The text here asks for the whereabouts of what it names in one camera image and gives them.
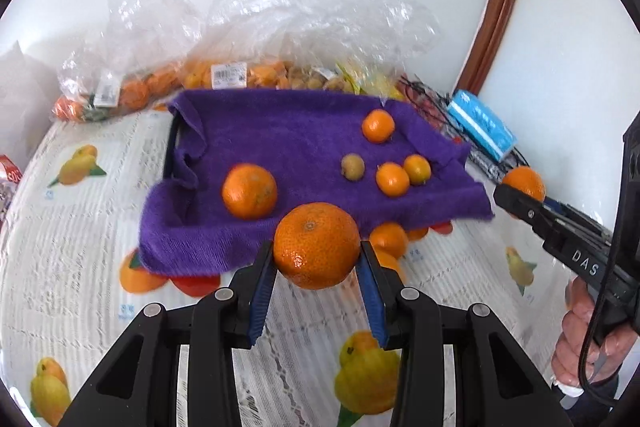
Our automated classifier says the large orange mandarin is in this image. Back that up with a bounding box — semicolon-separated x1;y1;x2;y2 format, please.
273;202;362;291
221;163;278;221

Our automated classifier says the person's right forearm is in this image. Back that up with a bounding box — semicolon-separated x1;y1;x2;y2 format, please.
552;357;640;427

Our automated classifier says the blue tissue pack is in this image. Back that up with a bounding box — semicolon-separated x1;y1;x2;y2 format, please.
446;89;518;162

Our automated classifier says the pile of brown longans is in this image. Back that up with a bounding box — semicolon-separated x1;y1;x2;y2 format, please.
287;64;346;92

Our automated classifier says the yellow produce pack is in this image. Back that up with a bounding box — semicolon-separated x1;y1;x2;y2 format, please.
337;62;406;100

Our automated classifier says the pile of bagged small oranges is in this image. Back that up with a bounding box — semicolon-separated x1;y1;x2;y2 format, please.
182;59;291;90

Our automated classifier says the small brownish round fruit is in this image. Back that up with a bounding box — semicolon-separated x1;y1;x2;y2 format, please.
341;153;365;182

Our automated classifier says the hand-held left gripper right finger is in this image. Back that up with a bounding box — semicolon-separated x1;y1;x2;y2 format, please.
359;241;573;427

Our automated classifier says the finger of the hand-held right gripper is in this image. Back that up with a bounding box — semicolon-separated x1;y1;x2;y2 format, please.
494;183;566;248

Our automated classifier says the clear plastic bag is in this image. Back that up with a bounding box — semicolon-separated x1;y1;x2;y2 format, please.
56;0;201;124
270;0;442;100
102;0;311;92

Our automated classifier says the pile of cherry tomatoes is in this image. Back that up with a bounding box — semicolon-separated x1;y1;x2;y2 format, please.
412;94;451;128

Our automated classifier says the red snack packet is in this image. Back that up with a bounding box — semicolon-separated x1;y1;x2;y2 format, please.
0;154;23;228

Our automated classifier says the purple towel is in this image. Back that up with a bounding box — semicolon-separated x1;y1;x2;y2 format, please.
139;88;496;278

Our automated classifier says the white plastic bag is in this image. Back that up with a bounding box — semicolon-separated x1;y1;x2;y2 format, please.
0;39;57;158

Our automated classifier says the pile of bagged mandarins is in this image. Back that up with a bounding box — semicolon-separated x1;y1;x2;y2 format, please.
54;72;181;122

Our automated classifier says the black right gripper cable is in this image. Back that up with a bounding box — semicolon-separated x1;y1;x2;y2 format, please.
577;227;631;405

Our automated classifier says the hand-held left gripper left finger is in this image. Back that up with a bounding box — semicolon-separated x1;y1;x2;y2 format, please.
59;241;276;427

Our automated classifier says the person's right hand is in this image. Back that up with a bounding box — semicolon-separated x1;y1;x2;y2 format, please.
552;277;636;388

